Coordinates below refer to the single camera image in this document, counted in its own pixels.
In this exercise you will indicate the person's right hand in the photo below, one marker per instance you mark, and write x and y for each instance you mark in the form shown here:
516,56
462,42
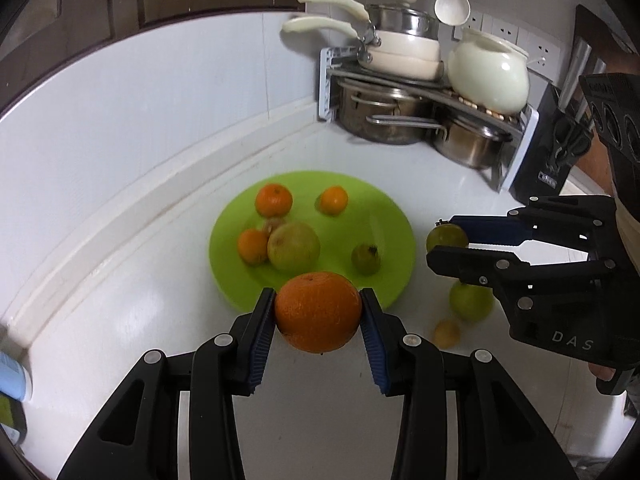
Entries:
603,373

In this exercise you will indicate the white hanging ladle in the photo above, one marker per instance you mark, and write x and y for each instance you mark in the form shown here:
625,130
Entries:
452,12

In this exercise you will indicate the round orange mandarin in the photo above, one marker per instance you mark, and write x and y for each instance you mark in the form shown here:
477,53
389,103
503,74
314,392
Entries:
273,200

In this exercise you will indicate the steel lidded pot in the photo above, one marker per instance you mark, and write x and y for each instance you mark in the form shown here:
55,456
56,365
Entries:
388,17

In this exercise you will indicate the large orange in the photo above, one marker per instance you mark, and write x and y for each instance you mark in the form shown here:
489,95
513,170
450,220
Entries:
318,312

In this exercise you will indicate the small green persimmon on plate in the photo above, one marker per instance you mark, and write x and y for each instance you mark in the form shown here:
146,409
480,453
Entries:
366,259

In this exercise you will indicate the large yellow-green fruit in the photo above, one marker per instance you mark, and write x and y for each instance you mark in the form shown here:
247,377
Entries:
293,248

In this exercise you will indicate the mandarin with stem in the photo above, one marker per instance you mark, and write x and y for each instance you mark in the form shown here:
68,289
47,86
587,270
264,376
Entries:
252,246

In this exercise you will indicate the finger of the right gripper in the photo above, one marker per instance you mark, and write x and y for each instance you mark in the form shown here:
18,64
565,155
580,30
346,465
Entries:
522,224
484,267

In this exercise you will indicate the small yellow-brown fruit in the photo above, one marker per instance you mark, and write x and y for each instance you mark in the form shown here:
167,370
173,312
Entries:
271,224

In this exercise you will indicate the cream saucepan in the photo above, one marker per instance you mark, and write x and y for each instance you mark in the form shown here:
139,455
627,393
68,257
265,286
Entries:
390,53

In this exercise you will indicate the white ceramic pot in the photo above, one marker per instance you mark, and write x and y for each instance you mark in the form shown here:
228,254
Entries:
489,71

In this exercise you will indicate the small brownish round fruit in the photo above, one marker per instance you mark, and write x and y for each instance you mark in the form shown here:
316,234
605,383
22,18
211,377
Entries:
447,334

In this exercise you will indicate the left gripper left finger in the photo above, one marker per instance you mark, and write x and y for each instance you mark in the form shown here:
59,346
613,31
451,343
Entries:
135,434

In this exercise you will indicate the small green persimmon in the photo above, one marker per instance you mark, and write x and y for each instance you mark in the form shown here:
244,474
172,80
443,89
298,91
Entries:
366,259
446,234

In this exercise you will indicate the metal pot rack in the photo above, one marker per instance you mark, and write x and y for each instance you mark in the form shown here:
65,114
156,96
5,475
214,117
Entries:
337,63

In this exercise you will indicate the oval orange citrus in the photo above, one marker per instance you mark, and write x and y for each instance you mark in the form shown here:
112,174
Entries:
333,201

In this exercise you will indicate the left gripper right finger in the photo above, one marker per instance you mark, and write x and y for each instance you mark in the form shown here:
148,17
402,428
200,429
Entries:
499,433

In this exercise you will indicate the steel pot lower right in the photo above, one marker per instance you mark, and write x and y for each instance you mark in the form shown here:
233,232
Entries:
470,143

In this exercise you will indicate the steel pot lower left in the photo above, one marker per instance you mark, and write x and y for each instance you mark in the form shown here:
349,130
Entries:
384,114

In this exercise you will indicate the green plate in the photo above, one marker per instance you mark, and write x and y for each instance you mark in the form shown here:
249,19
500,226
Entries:
371,217

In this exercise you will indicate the green apple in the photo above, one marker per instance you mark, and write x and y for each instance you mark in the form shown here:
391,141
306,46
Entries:
470,303

